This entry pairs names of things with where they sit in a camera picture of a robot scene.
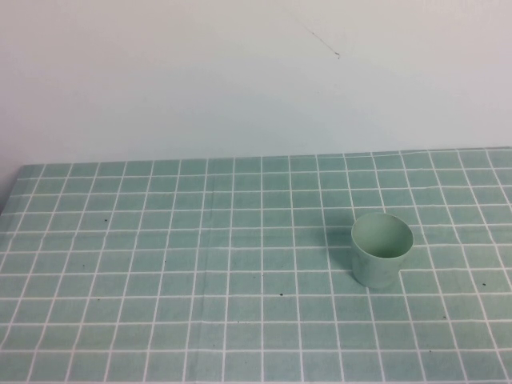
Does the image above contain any pale green plastic cup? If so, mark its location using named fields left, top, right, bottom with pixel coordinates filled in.
left=350, top=212, right=414, bottom=290

